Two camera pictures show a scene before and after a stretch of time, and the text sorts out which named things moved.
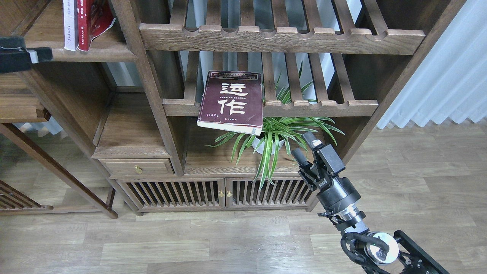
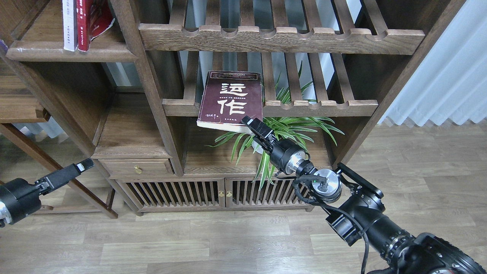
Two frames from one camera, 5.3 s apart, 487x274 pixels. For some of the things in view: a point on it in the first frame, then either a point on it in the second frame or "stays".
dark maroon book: x=232 y=101 stays
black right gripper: x=337 y=197 to x=288 y=155
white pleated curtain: x=451 y=82 stays
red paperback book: x=94 y=17 stays
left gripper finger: x=15 y=57 to x=58 y=178
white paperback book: x=70 y=24 stays
